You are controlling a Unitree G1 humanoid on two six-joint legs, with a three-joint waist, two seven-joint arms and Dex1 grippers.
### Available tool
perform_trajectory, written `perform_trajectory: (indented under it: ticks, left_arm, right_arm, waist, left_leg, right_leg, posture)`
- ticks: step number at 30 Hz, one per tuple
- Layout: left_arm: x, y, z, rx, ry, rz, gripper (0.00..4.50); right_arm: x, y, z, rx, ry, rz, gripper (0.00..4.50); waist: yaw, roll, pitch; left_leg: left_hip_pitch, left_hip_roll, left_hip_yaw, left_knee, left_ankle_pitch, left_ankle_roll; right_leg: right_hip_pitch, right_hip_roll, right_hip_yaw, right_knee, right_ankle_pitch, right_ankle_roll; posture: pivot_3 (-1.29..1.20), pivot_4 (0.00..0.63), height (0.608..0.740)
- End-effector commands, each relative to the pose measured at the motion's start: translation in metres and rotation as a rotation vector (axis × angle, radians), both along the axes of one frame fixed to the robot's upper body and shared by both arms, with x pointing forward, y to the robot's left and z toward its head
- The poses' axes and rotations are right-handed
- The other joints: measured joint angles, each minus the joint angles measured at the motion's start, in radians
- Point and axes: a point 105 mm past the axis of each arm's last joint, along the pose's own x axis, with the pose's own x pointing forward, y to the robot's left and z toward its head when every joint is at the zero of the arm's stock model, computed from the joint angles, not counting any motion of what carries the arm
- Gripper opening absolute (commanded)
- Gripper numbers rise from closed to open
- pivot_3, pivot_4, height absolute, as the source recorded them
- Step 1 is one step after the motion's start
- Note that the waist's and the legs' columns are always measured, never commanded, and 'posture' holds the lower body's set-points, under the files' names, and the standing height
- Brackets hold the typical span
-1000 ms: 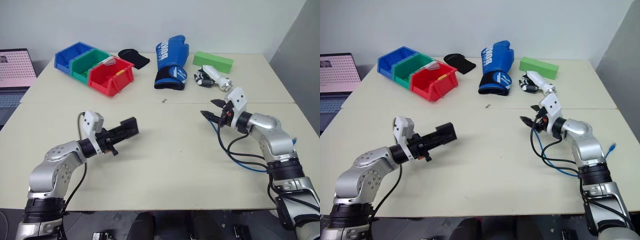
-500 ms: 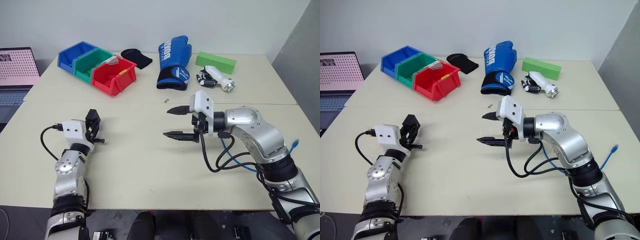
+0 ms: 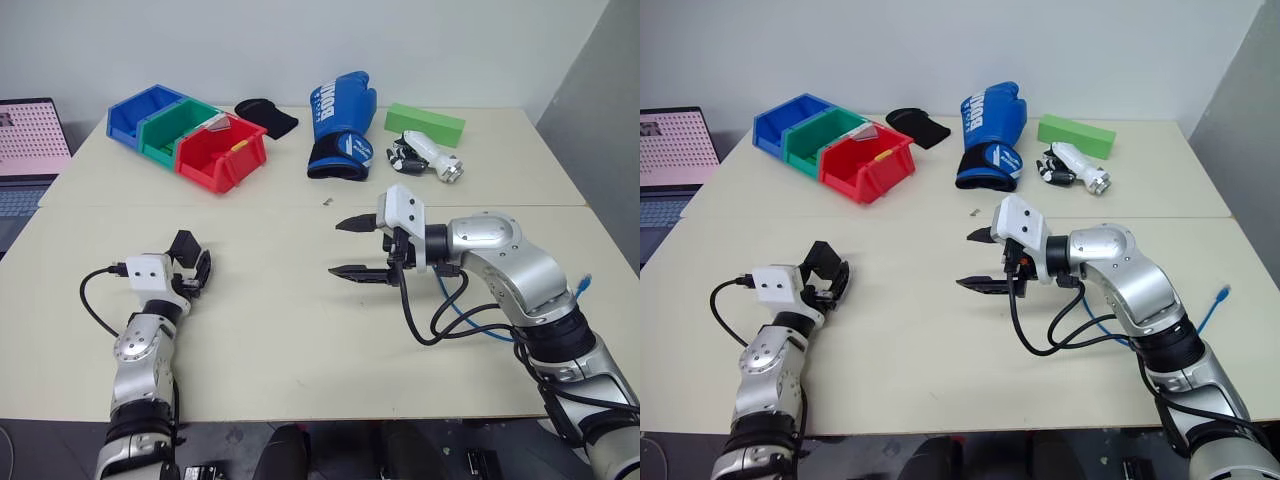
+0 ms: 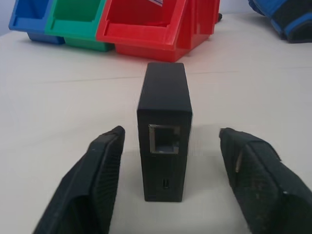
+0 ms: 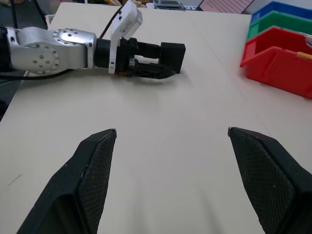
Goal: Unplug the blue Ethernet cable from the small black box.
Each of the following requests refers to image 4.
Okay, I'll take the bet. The blue and black bag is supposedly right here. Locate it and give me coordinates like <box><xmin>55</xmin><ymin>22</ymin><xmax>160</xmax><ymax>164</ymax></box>
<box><xmin>248</xmin><ymin>0</ymin><xmax>312</xmax><ymax>44</ymax></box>

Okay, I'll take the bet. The blue plastic storage bin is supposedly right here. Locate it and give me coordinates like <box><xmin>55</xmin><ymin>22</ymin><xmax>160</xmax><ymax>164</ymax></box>
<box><xmin>8</xmin><ymin>0</ymin><xmax>66</xmax><ymax>45</ymax></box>

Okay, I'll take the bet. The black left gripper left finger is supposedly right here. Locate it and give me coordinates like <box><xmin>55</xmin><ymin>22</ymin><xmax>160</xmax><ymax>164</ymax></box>
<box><xmin>32</xmin><ymin>125</ymin><xmax>126</xmax><ymax>234</ymax></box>

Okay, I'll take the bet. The red plastic storage bin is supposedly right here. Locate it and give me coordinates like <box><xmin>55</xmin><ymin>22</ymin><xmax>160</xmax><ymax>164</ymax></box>
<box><xmin>96</xmin><ymin>0</ymin><xmax>221</xmax><ymax>62</ymax></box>

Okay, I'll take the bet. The small black box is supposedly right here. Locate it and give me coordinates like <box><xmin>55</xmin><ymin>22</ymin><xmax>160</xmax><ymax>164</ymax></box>
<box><xmin>136</xmin><ymin>62</ymin><xmax>194</xmax><ymax>202</ymax></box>

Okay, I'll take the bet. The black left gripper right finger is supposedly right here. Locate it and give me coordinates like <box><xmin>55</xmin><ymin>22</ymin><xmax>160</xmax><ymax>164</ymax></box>
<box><xmin>218</xmin><ymin>127</ymin><xmax>312</xmax><ymax>234</ymax></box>

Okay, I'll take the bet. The green plastic storage bin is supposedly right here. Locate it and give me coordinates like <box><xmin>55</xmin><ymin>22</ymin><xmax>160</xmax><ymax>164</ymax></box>
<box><xmin>44</xmin><ymin>0</ymin><xmax>115</xmax><ymax>53</ymax></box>

